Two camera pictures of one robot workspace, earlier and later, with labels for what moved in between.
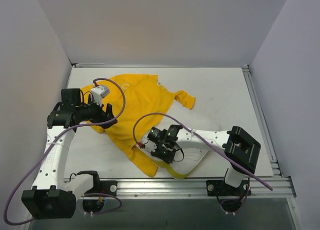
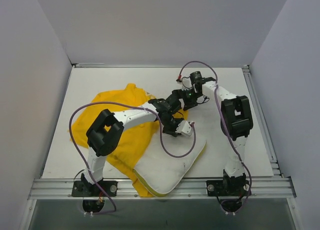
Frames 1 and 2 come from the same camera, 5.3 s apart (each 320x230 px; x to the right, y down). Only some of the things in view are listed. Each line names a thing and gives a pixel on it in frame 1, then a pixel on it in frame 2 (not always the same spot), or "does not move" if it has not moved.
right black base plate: x=220 y=187 does not move
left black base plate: x=103 y=186 does not move
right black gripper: x=158 y=145 to x=165 y=104
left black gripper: x=100 y=113 to x=171 y=126
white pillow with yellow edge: x=193 y=156 to x=159 y=172
